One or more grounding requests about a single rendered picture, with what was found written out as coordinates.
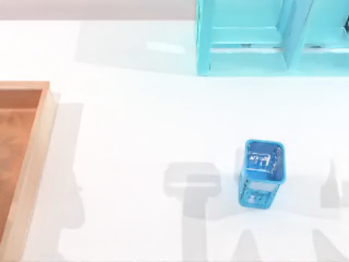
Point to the blue mesh pen holder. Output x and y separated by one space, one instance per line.
261 174

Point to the light blue rack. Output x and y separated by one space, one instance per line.
245 35

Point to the shallow salmon-coloured box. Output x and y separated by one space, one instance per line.
16 142

